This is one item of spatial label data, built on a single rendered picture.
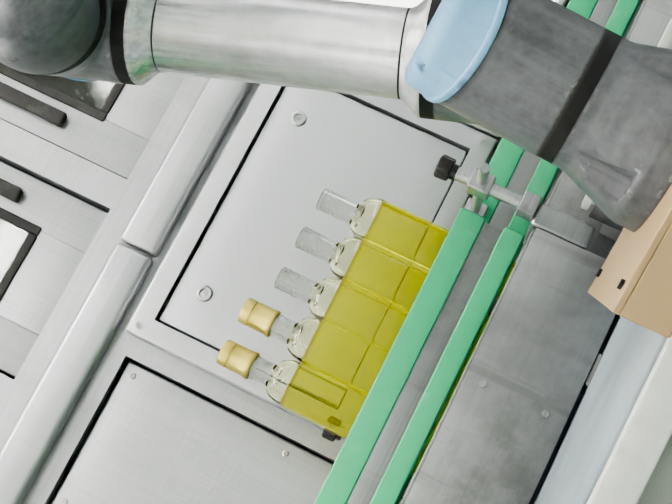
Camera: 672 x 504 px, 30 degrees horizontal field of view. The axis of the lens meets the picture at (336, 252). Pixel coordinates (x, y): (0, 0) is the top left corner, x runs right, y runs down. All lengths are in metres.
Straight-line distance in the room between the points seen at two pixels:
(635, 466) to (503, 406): 0.45
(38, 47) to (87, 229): 0.71
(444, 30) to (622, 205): 0.20
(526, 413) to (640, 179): 0.48
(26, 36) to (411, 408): 0.59
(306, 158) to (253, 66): 0.59
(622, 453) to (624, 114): 0.26
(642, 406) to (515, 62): 0.28
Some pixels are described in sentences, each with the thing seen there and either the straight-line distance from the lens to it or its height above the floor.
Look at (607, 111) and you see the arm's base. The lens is 0.99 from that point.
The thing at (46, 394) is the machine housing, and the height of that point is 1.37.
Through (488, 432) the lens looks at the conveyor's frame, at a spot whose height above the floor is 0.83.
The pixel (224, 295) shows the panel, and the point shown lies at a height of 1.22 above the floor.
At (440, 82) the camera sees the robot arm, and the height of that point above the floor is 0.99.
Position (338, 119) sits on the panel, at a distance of 1.78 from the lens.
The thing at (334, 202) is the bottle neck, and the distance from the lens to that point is 1.59.
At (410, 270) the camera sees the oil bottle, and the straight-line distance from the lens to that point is 1.55.
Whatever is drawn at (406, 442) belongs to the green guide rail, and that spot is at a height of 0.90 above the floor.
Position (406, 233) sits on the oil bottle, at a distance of 1.57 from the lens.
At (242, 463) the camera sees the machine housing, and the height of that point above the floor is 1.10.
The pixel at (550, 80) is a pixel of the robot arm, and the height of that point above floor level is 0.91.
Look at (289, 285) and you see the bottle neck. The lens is 1.57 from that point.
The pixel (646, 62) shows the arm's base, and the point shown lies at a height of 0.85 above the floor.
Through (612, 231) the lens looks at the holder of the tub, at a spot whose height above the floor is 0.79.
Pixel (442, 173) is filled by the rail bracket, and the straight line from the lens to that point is 1.45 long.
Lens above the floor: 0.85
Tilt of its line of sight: 9 degrees up
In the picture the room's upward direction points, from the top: 65 degrees counter-clockwise
